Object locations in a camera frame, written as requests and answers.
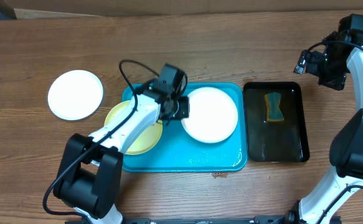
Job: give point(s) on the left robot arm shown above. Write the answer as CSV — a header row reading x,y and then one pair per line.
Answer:
x,y
90,170

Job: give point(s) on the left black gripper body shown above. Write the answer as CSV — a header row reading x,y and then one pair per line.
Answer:
x,y
181,109

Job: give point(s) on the black rectangular water tray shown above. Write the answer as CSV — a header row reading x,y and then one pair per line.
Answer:
x,y
283,141

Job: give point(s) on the light green plate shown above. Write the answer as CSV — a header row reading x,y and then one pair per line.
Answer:
x,y
146,140

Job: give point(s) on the white plate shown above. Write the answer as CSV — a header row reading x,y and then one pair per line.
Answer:
x,y
75,95
213,115

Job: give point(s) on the yellow green scrub sponge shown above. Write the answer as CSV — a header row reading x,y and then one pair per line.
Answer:
x,y
272,103

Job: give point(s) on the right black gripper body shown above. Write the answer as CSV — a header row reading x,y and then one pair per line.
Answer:
x,y
313,62

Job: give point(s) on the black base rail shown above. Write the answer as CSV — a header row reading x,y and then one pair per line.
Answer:
x,y
261,219

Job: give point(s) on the teal plastic tray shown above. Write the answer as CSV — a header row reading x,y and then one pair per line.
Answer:
x,y
176,151

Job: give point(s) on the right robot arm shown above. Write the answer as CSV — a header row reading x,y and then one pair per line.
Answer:
x,y
345,175

